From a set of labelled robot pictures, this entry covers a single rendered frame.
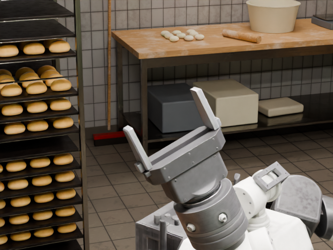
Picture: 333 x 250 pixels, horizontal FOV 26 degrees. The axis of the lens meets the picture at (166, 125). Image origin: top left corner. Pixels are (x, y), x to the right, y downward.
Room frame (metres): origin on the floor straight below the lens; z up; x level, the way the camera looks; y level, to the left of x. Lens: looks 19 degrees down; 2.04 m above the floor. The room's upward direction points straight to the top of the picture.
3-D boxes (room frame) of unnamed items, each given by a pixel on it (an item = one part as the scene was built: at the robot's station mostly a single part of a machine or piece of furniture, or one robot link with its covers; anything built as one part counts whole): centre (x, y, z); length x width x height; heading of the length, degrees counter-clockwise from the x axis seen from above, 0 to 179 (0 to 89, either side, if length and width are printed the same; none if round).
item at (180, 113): (5.40, -0.06, 0.35); 0.50 x 0.36 x 0.24; 18
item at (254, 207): (1.24, -0.16, 1.47); 0.10 x 0.07 x 0.09; 144
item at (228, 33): (5.33, -0.56, 0.93); 0.36 x 0.06 x 0.06; 42
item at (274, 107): (5.68, -0.92, 0.27); 0.34 x 0.26 x 0.07; 114
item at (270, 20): (5.74, -0.85, 1.01); 0.43 x 0.43 x 0.21
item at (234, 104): (5.53, -0.46, 0.35); 0.50 x 0.36 x 0.24; 19
